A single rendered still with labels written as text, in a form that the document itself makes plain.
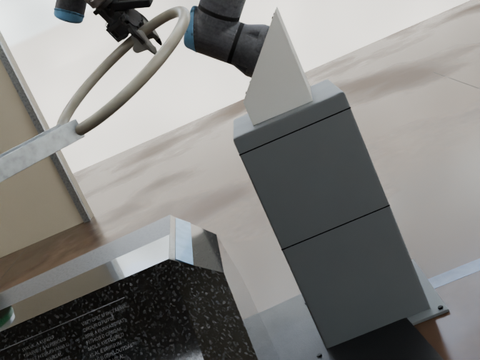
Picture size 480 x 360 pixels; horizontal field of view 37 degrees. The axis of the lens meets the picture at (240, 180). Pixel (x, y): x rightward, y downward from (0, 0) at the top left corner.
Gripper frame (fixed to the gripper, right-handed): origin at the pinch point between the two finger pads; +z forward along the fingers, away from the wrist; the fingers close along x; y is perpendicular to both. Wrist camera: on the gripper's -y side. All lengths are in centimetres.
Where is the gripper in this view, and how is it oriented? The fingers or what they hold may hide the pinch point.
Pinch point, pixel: (158, 45)
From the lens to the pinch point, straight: 219.4
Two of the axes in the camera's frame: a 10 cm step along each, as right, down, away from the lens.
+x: -1.5, 6.4, -7.5
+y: -7.5, 4.2, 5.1
